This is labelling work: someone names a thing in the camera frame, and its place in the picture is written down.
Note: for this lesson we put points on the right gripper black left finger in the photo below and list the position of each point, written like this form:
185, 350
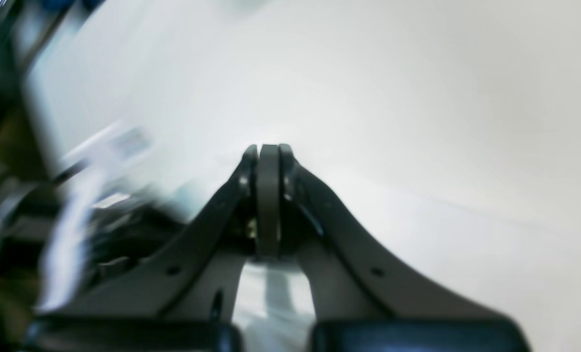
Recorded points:
180, 299

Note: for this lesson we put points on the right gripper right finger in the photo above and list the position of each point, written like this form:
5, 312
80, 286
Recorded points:
365, 298

